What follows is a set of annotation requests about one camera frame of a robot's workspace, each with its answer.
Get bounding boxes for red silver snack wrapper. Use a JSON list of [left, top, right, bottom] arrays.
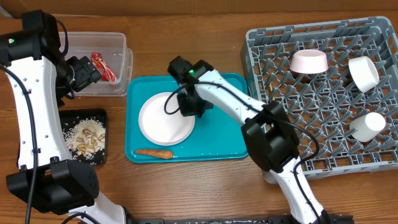
[[91, 52, 116, 82]]

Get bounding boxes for pink round plate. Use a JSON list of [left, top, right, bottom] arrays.
[[138, 92, 195, 146]]

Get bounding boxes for food scraps rice and nuts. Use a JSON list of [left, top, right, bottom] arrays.
[[63, 119, 106, 164]]

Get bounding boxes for pink bowl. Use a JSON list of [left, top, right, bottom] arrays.
[[289, 49, 328, 74]]

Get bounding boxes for white bowl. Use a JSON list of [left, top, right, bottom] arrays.
[[348, 56, 379, 93]]

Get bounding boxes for white cup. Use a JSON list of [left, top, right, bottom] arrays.
[[349, 112, 386, 142]]

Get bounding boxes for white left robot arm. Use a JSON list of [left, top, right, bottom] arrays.
[[1, 10, 133, 223]]

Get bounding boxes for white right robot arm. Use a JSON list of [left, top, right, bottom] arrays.
[[168, 56, 331, 223]]

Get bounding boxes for black waste tray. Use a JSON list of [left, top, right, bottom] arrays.
[[59, 108, 108, 166]]

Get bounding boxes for grey dishwasher rack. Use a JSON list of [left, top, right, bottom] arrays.
[[241, 16, 397, 179]]

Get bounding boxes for clear plastic bin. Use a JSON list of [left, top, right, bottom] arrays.
[[65, 32, 133, 96]]

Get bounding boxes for teal plastic tray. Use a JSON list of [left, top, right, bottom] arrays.
[[125, 75, 248, 164]]

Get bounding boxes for orange carrot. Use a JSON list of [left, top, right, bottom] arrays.
[[135, 149, 174, 159]]

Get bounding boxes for black mounting rail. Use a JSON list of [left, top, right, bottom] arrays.
[[134, 215, 354, 224]]

